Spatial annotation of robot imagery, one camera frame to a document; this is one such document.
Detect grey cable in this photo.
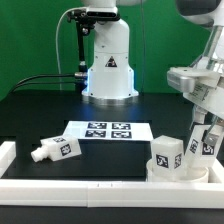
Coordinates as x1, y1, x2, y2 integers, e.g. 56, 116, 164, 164
54, 7, 88, 91

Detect white marker tag sheet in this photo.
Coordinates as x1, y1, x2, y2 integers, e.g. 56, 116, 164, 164
64, 121, 153, 141

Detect white U-shaped frame fence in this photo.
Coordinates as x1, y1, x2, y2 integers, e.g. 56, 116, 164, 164
0, 141, 224, 209

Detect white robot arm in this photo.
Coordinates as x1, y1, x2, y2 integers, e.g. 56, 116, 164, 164
82, 0, 224, 123

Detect white round stool seat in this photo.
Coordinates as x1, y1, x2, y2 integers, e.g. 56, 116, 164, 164
146, 160, 209, 183

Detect black cables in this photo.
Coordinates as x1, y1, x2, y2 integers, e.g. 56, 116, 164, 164
9, 73, 88, 94

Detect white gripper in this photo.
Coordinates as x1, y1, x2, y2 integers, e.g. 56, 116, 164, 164
167, 57, 224, 144

